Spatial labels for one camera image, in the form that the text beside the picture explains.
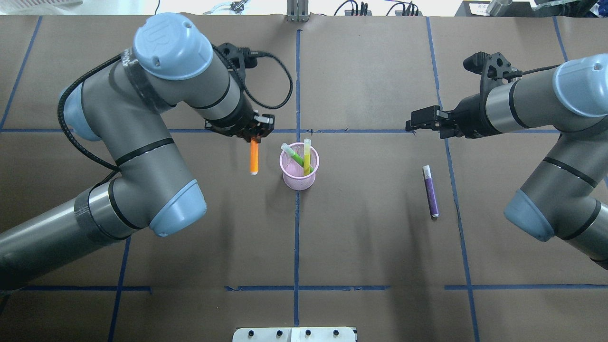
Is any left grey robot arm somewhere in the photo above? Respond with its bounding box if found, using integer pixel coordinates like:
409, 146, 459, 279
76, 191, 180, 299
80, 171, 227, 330
1, 13, 275, 294

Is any yellow marker pen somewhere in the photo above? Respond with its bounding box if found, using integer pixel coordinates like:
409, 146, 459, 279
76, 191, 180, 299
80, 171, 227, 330
303, 138, 312, 176

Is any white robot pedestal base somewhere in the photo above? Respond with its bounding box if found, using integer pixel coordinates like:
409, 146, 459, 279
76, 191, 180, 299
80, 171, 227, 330
232, 326, 358, 342

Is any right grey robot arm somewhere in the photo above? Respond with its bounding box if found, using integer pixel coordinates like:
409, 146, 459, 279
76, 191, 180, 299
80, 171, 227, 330
405, 52, 608, 269

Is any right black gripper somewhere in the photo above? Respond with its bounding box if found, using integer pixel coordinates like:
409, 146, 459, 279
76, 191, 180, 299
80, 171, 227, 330
405, 94, 494, 139

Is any steel cup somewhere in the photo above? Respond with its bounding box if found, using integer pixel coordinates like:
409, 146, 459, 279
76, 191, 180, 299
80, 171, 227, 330
485, 0, 513, 17

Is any green marker pen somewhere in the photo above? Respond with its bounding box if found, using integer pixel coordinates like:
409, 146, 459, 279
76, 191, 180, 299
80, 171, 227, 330
281, 143, 304, 168

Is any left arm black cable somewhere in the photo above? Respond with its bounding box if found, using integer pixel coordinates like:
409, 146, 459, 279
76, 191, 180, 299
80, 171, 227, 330
57, 50, 295, 187

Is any purple marker pen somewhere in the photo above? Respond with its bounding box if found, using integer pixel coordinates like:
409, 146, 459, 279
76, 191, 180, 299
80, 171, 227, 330
423, 165, 439, 219

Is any aluminium frame post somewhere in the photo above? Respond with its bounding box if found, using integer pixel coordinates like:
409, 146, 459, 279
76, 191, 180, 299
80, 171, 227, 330
286, 0, 310, 22

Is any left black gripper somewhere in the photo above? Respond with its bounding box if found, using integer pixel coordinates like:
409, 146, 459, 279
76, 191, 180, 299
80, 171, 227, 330
205, 110, 276, 143

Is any pink mesh pen holder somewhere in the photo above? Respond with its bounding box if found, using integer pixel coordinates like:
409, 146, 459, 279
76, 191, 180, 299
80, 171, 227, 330
279, 142, 319, 190

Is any black box under cup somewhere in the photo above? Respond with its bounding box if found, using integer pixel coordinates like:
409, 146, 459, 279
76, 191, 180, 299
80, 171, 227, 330
454, 0, 539, 18

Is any orange marker pen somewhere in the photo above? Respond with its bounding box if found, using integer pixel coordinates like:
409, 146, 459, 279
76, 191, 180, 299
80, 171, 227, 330
249, 138, 260, 175

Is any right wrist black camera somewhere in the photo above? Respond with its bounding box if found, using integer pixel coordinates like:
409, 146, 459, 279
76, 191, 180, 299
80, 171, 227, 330
463, 51, 523, 93

